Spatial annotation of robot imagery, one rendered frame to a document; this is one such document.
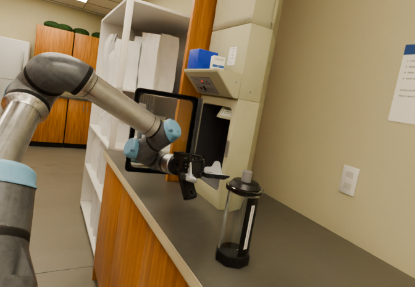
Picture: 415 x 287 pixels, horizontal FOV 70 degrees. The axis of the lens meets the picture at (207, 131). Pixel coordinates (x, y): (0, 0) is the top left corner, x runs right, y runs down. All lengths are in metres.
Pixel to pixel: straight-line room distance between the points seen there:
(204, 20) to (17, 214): 1.22
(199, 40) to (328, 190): 0.92
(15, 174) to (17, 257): 0.13
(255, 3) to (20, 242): 1.07
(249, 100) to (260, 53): 0.19
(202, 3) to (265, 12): 0.39
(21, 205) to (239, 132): 0.86
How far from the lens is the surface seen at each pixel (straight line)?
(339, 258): 1.16
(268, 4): 1.30
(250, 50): 1.22
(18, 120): 0.86
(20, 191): 0.59
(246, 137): 1.24
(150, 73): 2.36
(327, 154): 1.40
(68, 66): 0.88
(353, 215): 1.35
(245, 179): 0.85
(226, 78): 1.16
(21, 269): 0.56
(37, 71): 0.89
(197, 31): 1.52
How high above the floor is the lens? 1.40
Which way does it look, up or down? 7 degrees down
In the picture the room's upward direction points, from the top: 10 degrees clockwise
